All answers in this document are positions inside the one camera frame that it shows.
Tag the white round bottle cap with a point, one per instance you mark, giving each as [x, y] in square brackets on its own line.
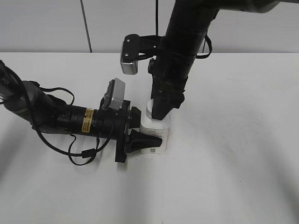
[149, 107]

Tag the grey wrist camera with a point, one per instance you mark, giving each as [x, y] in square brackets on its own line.
[114, 96]
[129, 54]

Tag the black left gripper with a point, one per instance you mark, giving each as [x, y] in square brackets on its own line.
[136, 140]

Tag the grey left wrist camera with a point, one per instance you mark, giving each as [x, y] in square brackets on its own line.
[114, 96]

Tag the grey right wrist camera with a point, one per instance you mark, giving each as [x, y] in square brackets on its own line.
[129, 54]

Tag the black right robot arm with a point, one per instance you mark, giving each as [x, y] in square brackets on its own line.
[187, 29]

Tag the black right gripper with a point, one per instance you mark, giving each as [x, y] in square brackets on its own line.
[167, 92]

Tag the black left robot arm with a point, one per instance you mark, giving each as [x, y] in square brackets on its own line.
[115, 119]

